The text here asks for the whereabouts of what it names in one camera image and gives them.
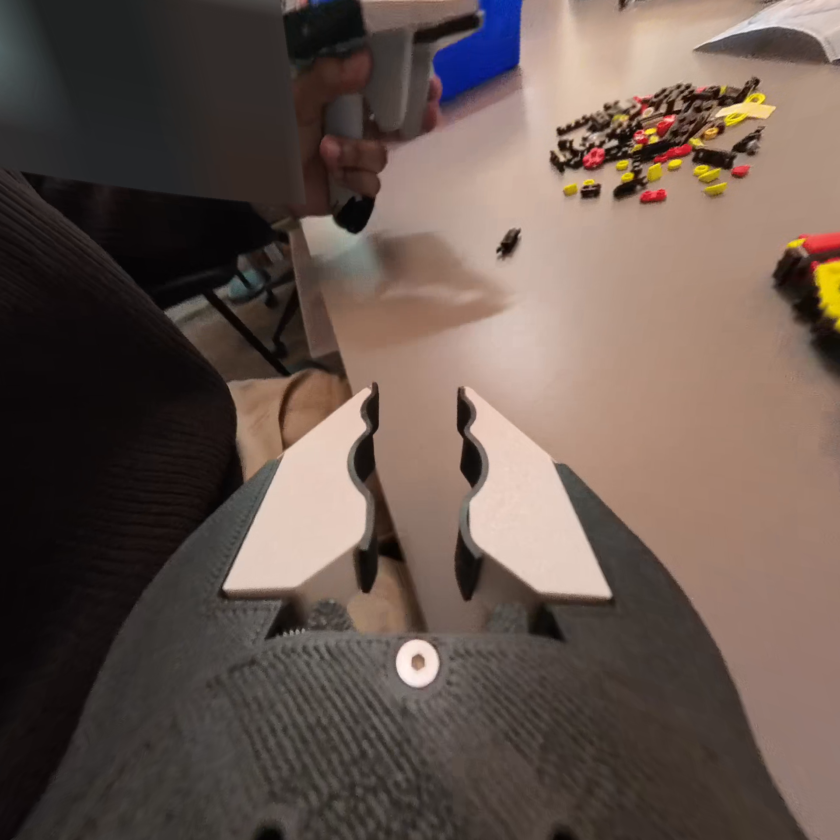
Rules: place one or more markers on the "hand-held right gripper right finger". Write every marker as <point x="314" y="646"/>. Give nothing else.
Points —
<point x="538" y="525"/>

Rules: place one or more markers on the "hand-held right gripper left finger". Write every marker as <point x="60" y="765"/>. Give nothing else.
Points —
<point x="302" y="525"/>

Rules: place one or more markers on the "pile of lego pieces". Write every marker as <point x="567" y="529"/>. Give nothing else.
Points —
<point x="656" y="131"/>

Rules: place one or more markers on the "person's left forearm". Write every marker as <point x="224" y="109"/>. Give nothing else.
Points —
<point x="321" y="33"/>

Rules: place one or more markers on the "black lego clip plate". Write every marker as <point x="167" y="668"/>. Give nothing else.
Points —
<point x="508" y="241"/>

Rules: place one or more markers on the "red yellow black lego figure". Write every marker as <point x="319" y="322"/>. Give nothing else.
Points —
<point x="814" y="282"/>

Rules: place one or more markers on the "lego instruction booklet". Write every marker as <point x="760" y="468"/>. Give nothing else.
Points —
<point x="781" y="36"/>

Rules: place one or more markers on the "person's left hand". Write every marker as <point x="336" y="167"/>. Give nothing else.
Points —
<point x="348" y="164"/>

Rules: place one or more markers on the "blue plastic storage bin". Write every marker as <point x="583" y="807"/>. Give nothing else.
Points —
<point x="485" y="59"/>

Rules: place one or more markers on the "black office chair base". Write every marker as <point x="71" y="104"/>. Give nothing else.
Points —
<point x="246" y="331"/>

